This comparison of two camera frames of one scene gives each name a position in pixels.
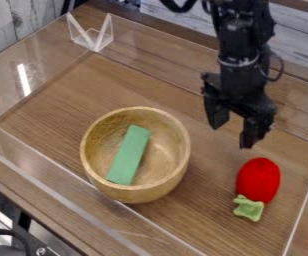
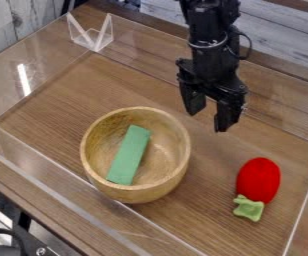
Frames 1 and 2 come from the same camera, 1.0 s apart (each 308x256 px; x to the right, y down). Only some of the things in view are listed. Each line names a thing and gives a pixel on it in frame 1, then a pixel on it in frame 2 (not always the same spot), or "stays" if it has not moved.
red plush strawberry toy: x=257 y=184 stays
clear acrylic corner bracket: x=93 y=39 stays
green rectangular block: x=129 y=157 stays
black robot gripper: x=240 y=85 to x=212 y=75
